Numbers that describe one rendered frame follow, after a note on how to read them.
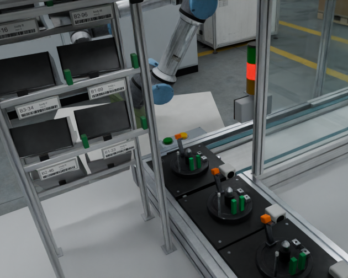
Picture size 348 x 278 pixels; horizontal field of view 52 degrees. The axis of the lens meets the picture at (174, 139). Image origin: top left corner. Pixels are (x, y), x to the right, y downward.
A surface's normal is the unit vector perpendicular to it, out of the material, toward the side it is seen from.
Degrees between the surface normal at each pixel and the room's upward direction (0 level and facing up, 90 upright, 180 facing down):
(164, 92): 105
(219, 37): 90
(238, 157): 0
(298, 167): 90
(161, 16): 90
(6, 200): 0
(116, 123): 65
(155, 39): 90
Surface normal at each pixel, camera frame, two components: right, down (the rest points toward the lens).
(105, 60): 0.22, 0.08
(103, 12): 0.45, 0.43
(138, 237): -0.09, -0.85
